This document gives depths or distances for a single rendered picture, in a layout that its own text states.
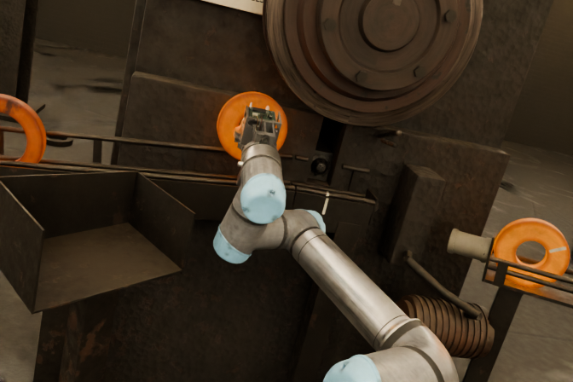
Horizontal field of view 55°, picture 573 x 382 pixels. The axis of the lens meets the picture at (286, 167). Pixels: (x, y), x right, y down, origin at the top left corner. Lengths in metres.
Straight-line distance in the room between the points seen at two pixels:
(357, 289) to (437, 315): 0.42
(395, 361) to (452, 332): 0.58
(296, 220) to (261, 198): 0.17
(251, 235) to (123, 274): 0.23
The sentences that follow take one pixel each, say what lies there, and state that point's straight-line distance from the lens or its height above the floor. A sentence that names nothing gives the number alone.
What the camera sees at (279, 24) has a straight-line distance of 1.18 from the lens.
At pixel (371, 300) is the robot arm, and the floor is 0.68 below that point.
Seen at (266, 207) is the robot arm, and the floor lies 0.77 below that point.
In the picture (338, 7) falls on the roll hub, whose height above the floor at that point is 1.11.
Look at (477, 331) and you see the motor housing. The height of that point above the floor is 0.50.
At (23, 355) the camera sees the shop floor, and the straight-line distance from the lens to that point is 1.81.
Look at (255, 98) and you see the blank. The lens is 1.21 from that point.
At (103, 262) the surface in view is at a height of 0.60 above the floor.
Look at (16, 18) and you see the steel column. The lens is 3.87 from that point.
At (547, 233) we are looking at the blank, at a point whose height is 0.76.
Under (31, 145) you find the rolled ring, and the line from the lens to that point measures 1.28.
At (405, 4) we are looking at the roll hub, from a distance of 1.14.
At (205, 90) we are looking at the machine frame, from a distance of 1.28.
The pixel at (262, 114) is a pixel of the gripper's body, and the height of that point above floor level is 0.88.
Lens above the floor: 1.09
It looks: 16 degrees down
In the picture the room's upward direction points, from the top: 14 degrees clockwise
